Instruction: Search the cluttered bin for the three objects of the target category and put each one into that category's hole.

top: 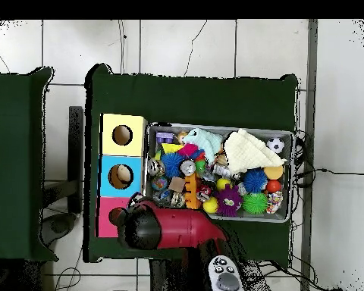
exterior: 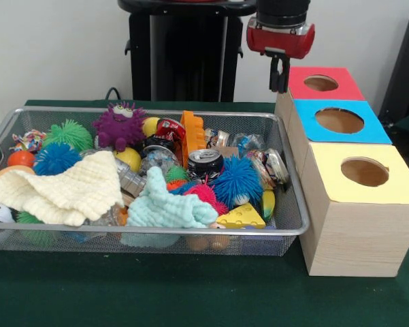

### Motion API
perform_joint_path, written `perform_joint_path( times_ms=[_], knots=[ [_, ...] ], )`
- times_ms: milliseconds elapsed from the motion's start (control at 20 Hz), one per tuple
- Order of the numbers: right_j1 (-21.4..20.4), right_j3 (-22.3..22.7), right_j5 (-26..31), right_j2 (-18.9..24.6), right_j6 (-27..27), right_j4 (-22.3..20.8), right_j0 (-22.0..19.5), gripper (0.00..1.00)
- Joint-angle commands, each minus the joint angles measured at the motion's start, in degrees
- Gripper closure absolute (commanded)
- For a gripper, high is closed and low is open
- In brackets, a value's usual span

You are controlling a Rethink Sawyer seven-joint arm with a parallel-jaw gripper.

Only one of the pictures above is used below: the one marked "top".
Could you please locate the shallow metal mesh bin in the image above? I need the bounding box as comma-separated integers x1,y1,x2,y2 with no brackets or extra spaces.
142,122,295,224

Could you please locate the orange building block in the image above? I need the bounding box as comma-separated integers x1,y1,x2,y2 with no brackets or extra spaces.
184,173,202,210

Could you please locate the blue spiky rubber ball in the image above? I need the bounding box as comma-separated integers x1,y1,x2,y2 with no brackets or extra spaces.
160,152,187,179
241,167,268,194

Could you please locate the yellow cheese wedge toy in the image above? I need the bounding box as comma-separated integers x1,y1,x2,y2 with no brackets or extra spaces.
161,142,186,154

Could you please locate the purple spiky monster toy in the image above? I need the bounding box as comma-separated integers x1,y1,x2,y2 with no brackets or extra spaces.
213,184,244,217

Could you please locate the mint knitted cloth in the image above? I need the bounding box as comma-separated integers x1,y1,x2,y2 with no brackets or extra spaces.
183,127,224,166

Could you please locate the green spiky rubber ball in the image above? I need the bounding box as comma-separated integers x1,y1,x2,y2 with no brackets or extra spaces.
241,192,268,215

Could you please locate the dark green table cloth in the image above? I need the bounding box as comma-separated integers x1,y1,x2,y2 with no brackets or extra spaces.
83,64,300,269

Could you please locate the cream knitted cloth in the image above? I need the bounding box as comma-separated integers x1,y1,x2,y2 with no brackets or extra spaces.
223,128,287,175

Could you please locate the orange rubber ball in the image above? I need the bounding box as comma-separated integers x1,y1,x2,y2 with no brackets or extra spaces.
265,179,282,194

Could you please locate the green cloth side table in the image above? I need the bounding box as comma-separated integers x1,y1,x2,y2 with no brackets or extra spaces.
0,67,58,261

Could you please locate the small soccer ball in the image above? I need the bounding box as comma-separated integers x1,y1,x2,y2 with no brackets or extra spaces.
265,136,285,154

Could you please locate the black power cable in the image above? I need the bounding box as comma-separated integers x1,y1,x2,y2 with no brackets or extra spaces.
293,130,364,189

